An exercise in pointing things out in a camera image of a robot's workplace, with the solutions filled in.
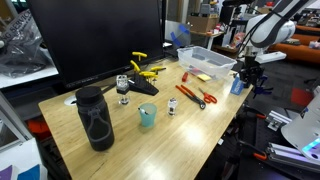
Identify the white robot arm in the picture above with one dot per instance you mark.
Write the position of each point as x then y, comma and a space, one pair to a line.
273, 26

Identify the aluminium rail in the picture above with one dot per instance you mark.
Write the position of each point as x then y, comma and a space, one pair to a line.
290, 156

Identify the black hex key stand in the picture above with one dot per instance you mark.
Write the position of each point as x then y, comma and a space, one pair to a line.
143, 87

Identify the white board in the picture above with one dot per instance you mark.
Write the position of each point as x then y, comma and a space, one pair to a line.
20, 156

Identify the orange object under table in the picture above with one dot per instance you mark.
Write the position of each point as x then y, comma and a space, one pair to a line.
36, 128

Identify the red floor object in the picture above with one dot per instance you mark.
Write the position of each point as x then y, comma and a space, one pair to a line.
301, 96

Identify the white marker pen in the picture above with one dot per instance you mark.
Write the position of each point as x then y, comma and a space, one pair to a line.
143, 111

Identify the cardboard box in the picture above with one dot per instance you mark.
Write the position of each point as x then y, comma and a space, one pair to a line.
203, 23

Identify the black insulated flask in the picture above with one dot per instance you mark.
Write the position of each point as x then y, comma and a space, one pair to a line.
96, 123

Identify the clear plastic bin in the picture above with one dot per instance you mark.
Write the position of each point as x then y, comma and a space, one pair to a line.
213, 56

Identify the grey plastic bag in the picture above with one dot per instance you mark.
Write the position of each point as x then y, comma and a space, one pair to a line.
20, 53

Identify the small red marker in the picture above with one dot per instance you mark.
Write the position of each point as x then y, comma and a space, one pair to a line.
185, 77

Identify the orange sofa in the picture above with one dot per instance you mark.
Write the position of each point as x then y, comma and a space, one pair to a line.
303, 53

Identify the white side table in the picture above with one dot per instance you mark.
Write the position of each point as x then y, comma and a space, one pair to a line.
208, 34

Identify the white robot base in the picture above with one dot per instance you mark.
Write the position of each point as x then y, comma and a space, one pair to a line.
303, 130

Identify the blue spring clamp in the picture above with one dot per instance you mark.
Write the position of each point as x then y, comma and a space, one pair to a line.
265, 89

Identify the large black monitor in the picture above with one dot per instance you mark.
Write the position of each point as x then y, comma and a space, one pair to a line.
100, 36

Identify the aluminium bracket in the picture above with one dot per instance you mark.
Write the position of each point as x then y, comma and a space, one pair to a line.
277, 120

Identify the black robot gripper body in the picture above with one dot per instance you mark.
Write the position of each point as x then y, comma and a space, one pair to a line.
254, 64

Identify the yellow sticky notes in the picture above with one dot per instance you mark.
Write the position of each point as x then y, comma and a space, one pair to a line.
204, 77

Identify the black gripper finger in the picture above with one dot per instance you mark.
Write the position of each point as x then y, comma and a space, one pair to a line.
257, 79
245, 79

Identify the teal plastic cup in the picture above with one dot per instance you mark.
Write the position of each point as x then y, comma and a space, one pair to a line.
148, 118

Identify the clear glass with black band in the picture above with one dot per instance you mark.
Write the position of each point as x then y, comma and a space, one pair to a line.
122, 88

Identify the small glass shaker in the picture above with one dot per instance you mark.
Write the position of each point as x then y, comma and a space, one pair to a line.
172, 107

